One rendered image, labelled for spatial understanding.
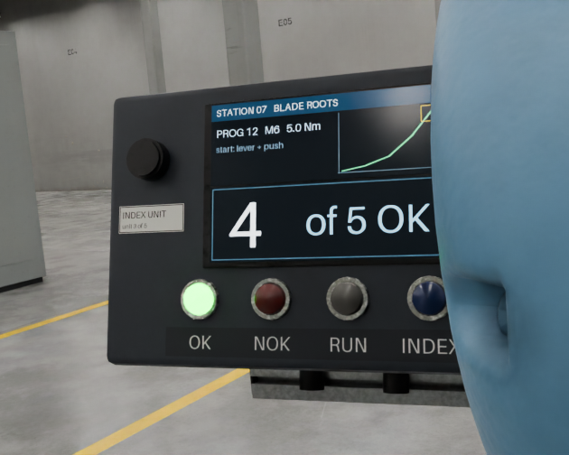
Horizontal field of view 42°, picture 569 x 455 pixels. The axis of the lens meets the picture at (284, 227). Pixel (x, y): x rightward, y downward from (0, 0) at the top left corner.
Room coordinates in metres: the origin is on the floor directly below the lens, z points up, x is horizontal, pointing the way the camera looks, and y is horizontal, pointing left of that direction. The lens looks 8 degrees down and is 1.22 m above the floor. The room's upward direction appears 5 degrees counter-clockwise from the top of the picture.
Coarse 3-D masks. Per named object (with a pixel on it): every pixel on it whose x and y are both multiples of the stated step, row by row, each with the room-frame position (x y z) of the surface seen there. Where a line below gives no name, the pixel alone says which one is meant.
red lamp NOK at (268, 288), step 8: (264, 280) 0.46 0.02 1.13; (272, 280) 0.46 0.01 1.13; (280, 280) 0.46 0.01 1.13; (256, 288) 0.46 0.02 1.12; (264, 288) 0.45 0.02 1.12; (272, 288) 0.45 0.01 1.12; (280, 288) 0.45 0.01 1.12; (288, 288) 0.45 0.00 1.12; (256, 296) 0.45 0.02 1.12; (264, 296) 0.45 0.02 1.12; (272, 296) 0.45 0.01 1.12; (280, 296) 0.45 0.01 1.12; (288, 296) 0.45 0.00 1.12; (256, 304) 0.45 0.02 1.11; (264, 304) 0.45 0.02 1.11; (272, 304) 0.45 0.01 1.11; (280, 304) 0.45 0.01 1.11; (288, 304) 0.45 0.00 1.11; (264, 312) 0.45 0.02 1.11; (272, 312) 0.45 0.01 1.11; (280, 312) 0.45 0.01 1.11
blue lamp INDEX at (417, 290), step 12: (432, 276) 0.42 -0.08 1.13; (420, 288) 0.42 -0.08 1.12; (432, 288) 0.42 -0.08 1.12; (408, 300) 0.43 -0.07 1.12; (420, 300) 0.42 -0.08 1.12; (432, 300) 0.42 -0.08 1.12; (444, 300) 0.42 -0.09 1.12; (420, 312) 0.42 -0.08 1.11; (432, 312) 0.42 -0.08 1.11; (444, 312) 0.42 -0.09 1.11
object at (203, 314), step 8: (200, 280) 0.47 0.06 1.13; (184, 288) 0.48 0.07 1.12; (192, 288) 0.47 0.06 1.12; (200, 288) 0.47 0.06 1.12; (208, 288) 0.47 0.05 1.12; (216, 288) 0.47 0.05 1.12; (184, 296) 0.47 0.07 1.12; (192, 296) 0.47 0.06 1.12; (200, 296) 0.46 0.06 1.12; (208, 296) 0.47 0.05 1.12; (216, 296) 0.47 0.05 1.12; (184, 304) 0.47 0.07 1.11; (192, 304) 0.47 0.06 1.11; (200, 304) 0.46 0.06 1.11; (208, 304) 0.46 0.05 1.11; (216, 304) 0.47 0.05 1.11; (192, 312) 0.47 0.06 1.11; (200, 312) 0.46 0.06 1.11; (208, 312) 0.47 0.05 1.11
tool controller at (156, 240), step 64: (128, 128) 0.52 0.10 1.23; (192, 128) 0.50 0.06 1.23; (256, 128) 0.49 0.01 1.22; (320, 128) 0.47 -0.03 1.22; (384, 128) 0.46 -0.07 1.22; (128, 192) 0.51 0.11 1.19; (192, 192) 0.49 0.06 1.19; (320, 192) 0.46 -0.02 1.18; (384, 192) 0.45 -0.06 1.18; (128, 256) 0.50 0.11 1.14; (192, 256) 0.48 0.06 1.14; (320, 256) 0.45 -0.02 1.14; (384, 256) 0.44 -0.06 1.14; (128, 320) 0.49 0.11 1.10; (192, 320) 0.47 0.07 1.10; (256, 320) 0.46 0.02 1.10; (320, 320) 0.44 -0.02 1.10; (384, 320) 0.43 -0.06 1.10; (448, 320) 0.42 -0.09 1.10; (320, 384) 0.49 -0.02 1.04; (384, 384) 0.48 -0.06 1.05
